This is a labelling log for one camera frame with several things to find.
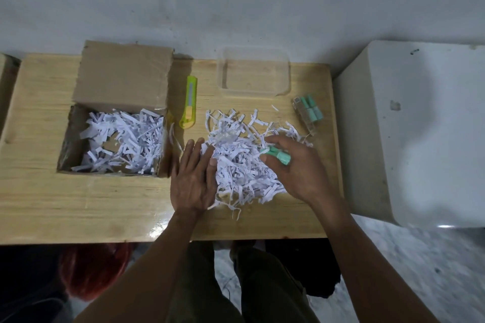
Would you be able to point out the person's left hand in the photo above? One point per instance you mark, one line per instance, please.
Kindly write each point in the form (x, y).
(191, 186)

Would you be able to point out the person's right thumb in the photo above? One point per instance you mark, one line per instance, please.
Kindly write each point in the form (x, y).
(266, 158)

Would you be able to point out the person's left forearm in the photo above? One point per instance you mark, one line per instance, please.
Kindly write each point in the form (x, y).
(151, 273)

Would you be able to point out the person's left thumb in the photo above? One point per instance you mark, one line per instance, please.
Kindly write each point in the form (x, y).
(213, 171)

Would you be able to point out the yellow utility knife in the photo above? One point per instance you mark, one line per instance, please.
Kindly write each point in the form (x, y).
(188, 102)

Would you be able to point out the boxed shredded white paper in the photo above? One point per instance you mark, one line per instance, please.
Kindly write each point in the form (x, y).
(123, 141)

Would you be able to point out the clear plastic container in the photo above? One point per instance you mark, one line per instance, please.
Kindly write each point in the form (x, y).
(254, 71)

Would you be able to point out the person's leg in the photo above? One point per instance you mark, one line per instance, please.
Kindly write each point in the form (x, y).
(200, 292)
(271, 288)

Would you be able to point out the clear bottle with green cap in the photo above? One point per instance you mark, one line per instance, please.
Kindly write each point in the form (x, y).
(313, 124)
(311, 116)
(303, 102)

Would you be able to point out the person's left middle finger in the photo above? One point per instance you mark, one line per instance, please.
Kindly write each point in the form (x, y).
(199, 152)

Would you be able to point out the person's right leg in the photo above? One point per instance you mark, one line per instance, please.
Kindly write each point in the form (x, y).
(271, 288)

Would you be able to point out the red plastic container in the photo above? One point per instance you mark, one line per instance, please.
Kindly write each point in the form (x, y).
(94, 269)

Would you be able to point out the open brown cardboard box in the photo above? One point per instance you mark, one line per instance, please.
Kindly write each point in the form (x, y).
(121, 84)

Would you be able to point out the person's right hand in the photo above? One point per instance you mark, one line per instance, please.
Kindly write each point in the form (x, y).
(299, 173)

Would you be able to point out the person's left leg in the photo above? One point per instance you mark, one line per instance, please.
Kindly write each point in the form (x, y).
(200, 292)

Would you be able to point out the black bag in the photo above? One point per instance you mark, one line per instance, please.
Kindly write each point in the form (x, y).
(307, 266)

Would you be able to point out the person's right forearm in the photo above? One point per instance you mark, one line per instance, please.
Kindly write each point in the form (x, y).
(375, 266)

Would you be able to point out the white appliance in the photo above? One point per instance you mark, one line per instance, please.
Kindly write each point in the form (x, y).
(416, 133)

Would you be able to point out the shredded white paper pile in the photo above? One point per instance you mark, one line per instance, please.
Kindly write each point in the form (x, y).
(242, 167)

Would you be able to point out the small green cap bottle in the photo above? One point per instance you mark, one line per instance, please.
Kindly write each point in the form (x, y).
(281, 156)

